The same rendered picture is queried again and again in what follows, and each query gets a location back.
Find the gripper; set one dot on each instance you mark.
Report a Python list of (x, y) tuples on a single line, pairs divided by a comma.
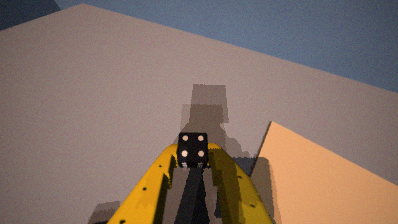
[(239, 200)]

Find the orange flat mat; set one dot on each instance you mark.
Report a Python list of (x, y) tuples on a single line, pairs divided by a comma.
[(301, 182)]

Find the black die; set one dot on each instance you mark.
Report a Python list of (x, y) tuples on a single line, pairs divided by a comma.
[(192, 150)]

